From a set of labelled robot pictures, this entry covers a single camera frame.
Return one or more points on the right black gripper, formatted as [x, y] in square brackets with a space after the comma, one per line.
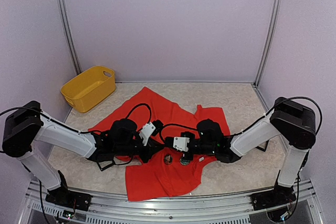
[187, 157]

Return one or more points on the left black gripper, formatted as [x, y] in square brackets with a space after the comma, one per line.
[151, 149]

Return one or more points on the red t-shirt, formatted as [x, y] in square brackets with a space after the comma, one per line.
[154, 179]

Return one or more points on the black brooch box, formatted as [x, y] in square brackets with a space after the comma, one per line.
[105, 167]
[264, 147]

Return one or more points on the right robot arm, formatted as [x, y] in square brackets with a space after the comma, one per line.
[293, 121]

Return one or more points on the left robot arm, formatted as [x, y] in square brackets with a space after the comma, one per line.
[27, 124]

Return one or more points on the green blue round brooch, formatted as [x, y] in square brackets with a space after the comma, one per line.
[184, 162]

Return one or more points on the orange blue round brooch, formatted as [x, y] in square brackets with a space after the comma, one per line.
[168, 159]

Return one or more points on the yellow plastic basket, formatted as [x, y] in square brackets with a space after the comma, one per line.
[89, 88]

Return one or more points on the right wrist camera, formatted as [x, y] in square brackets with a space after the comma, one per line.
[180, 143]

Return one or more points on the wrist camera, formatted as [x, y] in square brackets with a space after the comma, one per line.
[150, 129]
[180, 143]

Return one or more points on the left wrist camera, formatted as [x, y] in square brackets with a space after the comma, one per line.
[150, 129]

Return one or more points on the front aluminium rail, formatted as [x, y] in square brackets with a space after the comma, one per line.
[115, 208]

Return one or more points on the right aluminium frame post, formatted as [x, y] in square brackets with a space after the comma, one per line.
[269, 38]

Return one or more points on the aluminium frame post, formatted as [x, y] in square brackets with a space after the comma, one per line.
[269, 38]
[68, 36]

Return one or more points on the left aluminium frame post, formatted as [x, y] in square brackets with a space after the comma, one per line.
[68, 36]

